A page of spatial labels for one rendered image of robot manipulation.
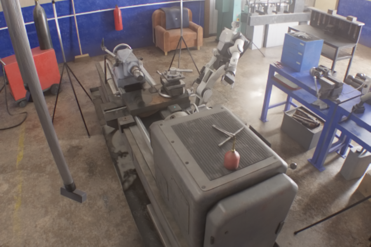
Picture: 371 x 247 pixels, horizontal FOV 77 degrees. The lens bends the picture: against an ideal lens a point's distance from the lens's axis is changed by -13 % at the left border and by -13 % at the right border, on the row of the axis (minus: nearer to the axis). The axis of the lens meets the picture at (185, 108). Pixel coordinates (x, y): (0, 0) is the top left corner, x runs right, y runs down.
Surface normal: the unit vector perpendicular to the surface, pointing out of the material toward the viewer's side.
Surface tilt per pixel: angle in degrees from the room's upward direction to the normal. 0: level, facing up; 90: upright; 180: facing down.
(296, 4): 90
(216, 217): 47
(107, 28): 90
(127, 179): 0
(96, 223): 0
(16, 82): 90
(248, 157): 0
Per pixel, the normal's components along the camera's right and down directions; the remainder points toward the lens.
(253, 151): 0.00, -0.84
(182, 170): -0.64, -0.43
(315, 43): 0.43, 0.49
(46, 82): 0.71, 0.38
